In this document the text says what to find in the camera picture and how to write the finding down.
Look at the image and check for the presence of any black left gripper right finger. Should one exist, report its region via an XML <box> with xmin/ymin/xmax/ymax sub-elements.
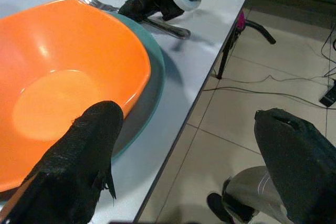
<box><xmin>254</xmin><ymin>108</ymin><xmax>336</xmax><ymax>224</ymax></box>

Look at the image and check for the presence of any thin black floor cable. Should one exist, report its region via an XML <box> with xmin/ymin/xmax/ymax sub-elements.
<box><xmin>320</xmin><ymin>22</ymin><xmax>336</xmax><ymax>78</ymax></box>

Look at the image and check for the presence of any orange bowl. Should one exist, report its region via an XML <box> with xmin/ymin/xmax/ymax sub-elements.
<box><xmin>0</xmin><ymin>0</ymin><xmax>152</xmax><ymax>193</ymax></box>

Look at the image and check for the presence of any black table leg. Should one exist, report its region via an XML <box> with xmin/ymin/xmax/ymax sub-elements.
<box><xmin>216</xmin><ymin>28</ymin><xmax>238</xmax><ymax>80</ymax></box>

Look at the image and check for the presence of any pink plastic part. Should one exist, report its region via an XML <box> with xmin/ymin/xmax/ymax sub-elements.
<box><xmin>237</xmin><ymin>11</ymin><xmax>247</xmax><ymax>29</ymax></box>

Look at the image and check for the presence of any silver metal fork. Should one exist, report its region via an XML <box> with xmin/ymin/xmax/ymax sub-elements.
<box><xmin>69</xmin><ymin>0</ymin><xmax>192</xmax><ymax>39</ymax></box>

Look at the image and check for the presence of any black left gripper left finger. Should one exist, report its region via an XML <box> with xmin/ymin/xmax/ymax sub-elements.
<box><xmin>0</xmin><ymin>100</ymin><xmax>124</xmax><ymax>224</ymax></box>

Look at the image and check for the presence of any grey floor cable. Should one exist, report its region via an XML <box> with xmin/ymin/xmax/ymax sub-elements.
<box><xmin>202</xmin><ymin>86</ymin><xmax>336</xmax><ymax>110</ymax></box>

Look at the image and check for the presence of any black floor device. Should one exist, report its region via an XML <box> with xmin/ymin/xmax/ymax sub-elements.
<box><xmin>319</xmin><ymin>81</ymin><xmax>336</xmax><ymax>108</ymax></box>

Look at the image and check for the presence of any teal plate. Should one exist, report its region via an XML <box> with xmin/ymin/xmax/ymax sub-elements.
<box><xmin>110</xmin><ymin>12</ymin><xmax>166</xmax><ymax>162</ymax></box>

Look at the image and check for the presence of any black curved chair leg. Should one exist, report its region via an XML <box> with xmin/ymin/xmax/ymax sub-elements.
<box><xmin>237</xmin><ymin>19</ymin><xmax>277</xmax><ymax>45</ymax></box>

